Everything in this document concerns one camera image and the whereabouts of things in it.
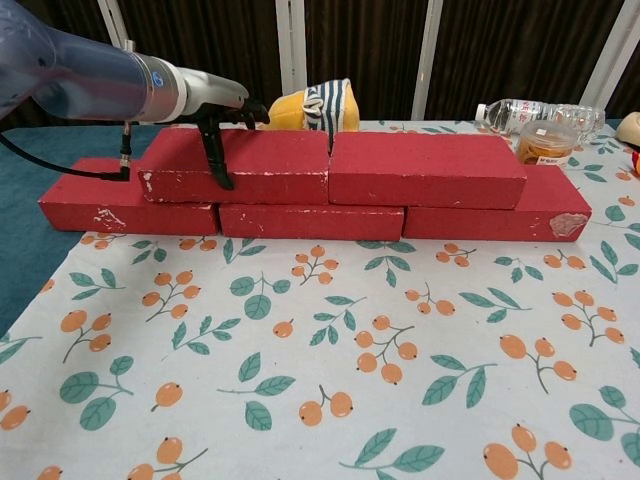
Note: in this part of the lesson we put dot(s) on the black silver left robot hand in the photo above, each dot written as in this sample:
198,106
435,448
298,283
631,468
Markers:
215,92

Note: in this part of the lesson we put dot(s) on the floral fruit print tablecloth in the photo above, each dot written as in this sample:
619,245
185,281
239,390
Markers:
350,325

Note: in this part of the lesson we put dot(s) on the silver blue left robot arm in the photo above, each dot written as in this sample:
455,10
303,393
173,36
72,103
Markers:
85,75

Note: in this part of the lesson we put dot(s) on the yellow rubber chicken toy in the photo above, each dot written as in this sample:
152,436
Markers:
636,162

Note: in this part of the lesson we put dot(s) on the teal felt table cover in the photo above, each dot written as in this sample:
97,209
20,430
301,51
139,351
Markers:
25,260

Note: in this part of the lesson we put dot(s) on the clear plastic water bottle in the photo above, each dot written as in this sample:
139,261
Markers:
520,115

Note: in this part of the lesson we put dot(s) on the red brick with white scuff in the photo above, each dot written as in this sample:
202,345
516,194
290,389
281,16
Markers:
85,205

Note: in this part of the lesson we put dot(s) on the red foam brick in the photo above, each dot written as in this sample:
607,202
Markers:
425,165
310,222

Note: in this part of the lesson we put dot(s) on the yellow plush toy striped cloth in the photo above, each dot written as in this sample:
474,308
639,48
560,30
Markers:
335,107

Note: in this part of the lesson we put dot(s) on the clear jar with orange contents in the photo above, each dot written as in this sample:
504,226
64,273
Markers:
545,145

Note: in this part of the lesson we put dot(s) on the red brick with chipped edges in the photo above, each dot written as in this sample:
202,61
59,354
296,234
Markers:
280,155

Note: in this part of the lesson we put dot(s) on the beige mayonnaise squeeze bottle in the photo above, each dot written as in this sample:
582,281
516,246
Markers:
630,127

